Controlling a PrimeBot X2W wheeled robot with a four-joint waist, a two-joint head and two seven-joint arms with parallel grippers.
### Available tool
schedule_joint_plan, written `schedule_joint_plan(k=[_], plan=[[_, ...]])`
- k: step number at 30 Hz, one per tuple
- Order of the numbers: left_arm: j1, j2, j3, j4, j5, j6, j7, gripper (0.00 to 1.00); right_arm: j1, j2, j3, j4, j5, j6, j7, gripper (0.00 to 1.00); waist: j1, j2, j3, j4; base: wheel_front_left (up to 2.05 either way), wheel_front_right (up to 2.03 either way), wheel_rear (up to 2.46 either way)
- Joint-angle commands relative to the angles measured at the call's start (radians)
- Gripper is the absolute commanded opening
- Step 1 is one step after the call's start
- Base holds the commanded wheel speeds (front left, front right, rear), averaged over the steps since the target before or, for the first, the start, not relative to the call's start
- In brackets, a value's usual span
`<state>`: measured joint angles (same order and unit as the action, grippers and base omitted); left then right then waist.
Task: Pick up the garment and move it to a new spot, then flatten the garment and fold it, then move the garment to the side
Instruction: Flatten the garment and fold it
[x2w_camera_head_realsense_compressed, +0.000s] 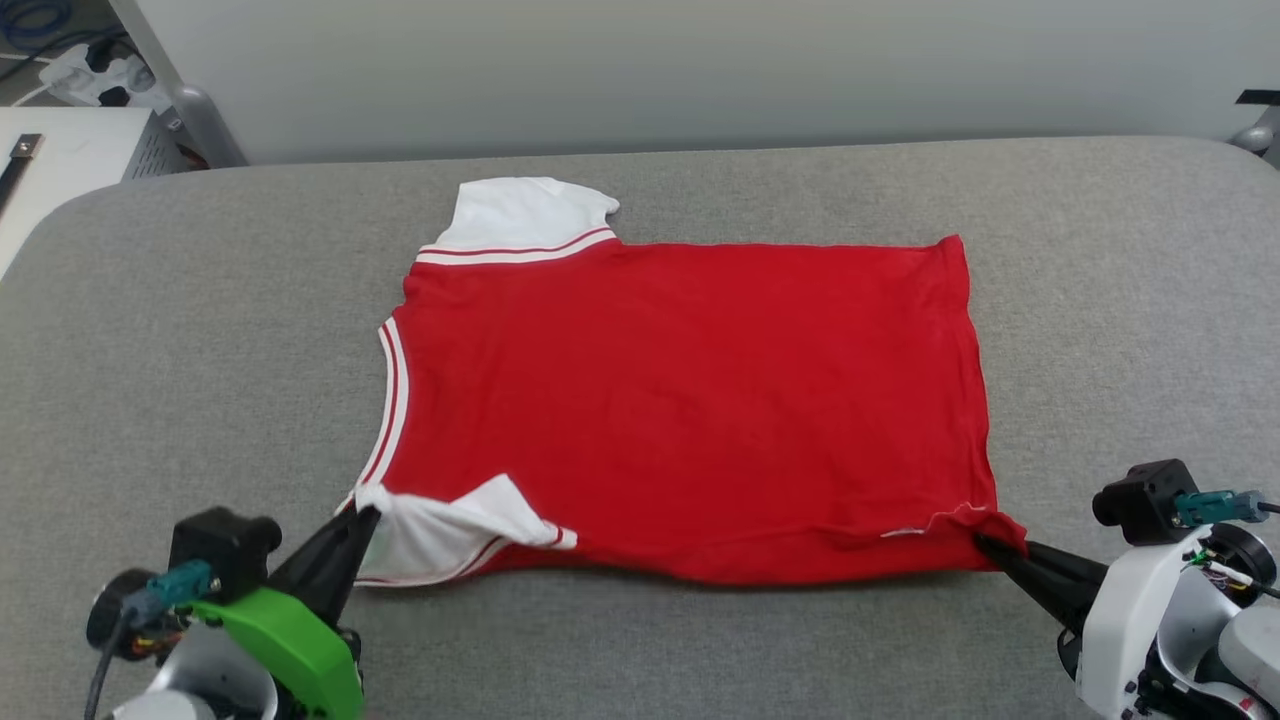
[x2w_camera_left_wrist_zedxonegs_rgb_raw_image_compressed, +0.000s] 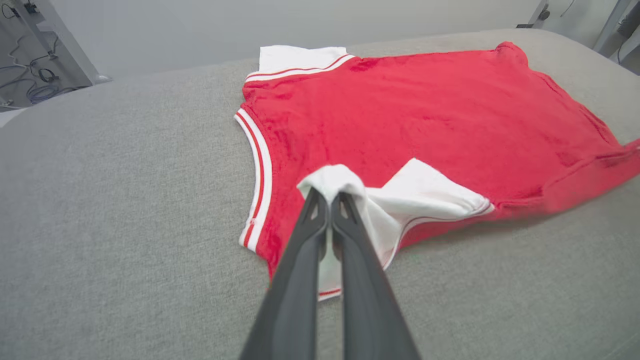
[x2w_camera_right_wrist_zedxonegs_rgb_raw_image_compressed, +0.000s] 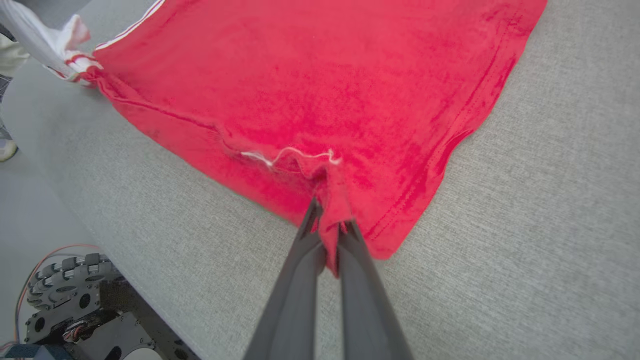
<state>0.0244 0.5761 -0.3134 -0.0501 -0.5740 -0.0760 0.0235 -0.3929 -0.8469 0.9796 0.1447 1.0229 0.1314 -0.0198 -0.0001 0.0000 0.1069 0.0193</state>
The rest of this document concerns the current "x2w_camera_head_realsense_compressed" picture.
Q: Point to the white power strip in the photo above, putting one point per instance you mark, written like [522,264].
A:
[75,75]

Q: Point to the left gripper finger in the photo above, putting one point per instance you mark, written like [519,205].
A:
[320,560]
[352,575]

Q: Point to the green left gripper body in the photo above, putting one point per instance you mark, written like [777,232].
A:
[300,650]

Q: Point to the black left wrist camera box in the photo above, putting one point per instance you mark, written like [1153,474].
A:
[225,545]

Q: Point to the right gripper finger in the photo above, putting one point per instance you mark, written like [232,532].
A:
[1050,560]
[1060,598]

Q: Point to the grey metal backdrop support leg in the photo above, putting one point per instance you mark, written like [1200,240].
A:
[205,125]
[1262,135]

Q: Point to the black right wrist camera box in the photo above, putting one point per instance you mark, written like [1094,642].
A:
[1140,500]

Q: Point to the white backdrop board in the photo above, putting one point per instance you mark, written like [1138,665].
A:
[700,70]

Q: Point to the grey fabric sofa cushion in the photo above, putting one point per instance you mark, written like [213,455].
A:
[200,350]

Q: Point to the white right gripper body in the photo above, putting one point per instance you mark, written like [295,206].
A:
[1130,620]

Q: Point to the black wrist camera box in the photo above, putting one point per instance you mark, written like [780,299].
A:
[1140,500]
[225,545]

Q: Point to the white cabinet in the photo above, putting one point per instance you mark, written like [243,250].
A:
[70,160]

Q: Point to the red and white jersey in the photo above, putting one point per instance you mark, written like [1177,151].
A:
[700,400]

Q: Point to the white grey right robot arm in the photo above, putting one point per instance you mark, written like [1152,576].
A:
[1250,650]

